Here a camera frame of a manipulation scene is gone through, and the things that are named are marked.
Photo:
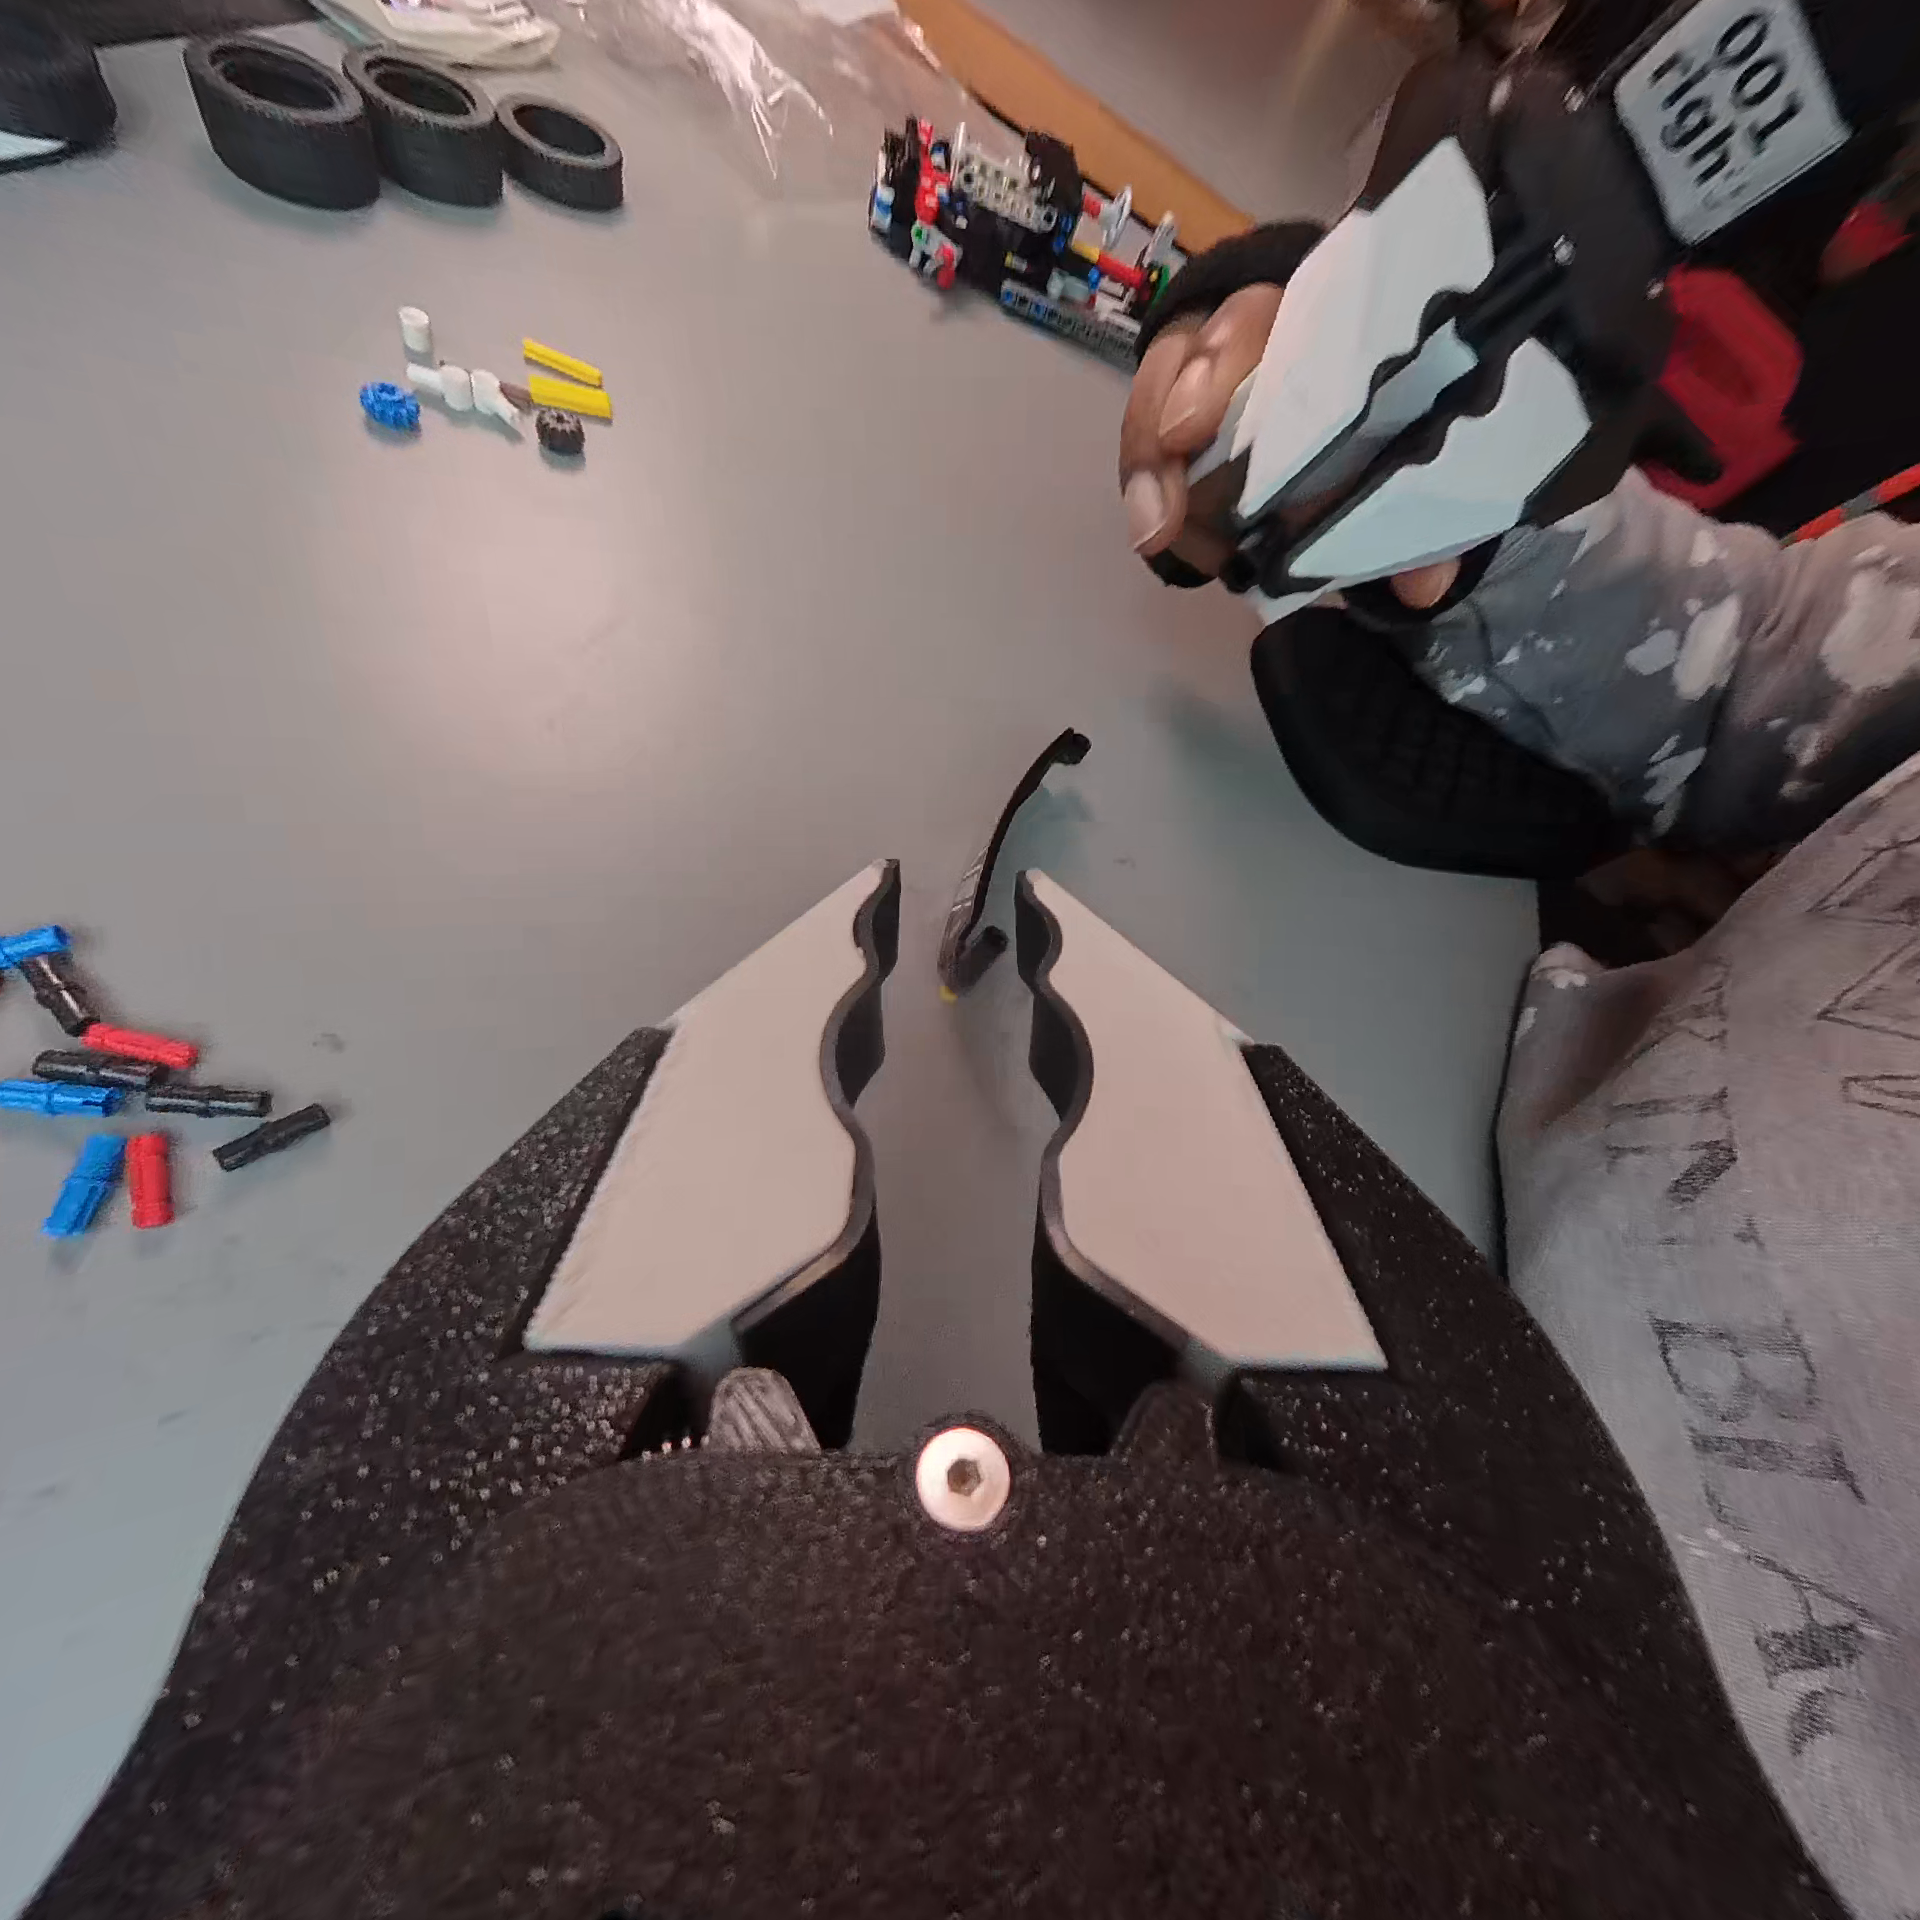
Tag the black curved toy roof assembly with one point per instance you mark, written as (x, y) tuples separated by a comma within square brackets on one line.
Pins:
[(979, 957)]

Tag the clear plastic bag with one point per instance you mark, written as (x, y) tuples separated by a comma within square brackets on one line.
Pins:
[(704, 59)]

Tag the white metal book stand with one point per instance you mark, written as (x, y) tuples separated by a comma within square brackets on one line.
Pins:
[(24, 150)]

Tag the grey desk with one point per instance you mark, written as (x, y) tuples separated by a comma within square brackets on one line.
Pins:
[(599, 674)]

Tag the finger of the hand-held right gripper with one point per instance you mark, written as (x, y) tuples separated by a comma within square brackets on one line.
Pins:
[(1364, 285), (1470, 481)]

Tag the pile of small connector pins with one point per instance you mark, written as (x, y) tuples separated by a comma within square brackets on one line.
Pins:
[(143, 1045)]

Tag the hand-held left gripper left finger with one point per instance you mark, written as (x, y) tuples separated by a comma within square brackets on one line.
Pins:
[(704, 1201)]

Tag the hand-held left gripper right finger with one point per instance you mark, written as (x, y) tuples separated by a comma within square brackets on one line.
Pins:
[(1200, 1201)]

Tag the small white toy piece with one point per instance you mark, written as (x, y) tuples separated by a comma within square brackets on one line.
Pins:
[(416, 330)]

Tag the person's right hand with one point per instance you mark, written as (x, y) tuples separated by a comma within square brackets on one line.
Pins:
[(1184, 434)]

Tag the toy sticker sheet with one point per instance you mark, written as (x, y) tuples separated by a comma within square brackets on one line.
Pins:
[(450, 31)]

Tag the small black toy gear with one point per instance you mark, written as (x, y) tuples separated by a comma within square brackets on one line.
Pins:
[(560, 432)]

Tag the white toy connector piece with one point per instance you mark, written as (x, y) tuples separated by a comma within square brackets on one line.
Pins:
[(450, 386)]

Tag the small blue toy gear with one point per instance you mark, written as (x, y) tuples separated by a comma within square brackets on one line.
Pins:
[(390, 407)]

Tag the person's grey patterned sweatshirt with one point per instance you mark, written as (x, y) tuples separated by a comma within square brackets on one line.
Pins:
[(1723, 1275)]

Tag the red plastic stool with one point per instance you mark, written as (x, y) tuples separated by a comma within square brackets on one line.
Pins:
[(1740, 360)]

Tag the yellow toy connector piece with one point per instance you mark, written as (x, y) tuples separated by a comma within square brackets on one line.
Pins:
[(572, 398)]

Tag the adjacent grey table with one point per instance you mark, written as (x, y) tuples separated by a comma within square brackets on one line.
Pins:
[(1200, 75)]

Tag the toy brick car chassis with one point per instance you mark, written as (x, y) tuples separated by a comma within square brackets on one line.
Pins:
[(990, 210)]

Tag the yellow toy axle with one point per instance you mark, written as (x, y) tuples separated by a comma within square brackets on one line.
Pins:
[(563, 362)]

